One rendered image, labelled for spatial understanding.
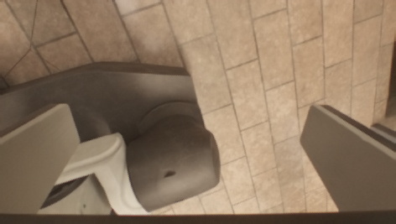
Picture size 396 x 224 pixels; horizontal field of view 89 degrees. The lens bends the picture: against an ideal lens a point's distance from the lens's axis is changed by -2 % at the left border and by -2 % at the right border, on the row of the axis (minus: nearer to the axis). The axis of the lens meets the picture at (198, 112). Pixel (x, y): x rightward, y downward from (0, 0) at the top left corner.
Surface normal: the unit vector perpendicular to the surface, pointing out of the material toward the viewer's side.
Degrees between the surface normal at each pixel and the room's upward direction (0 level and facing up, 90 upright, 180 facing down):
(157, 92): 0
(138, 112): 0
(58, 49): 0
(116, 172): 55
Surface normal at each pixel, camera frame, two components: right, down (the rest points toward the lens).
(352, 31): 0.20, 0.39
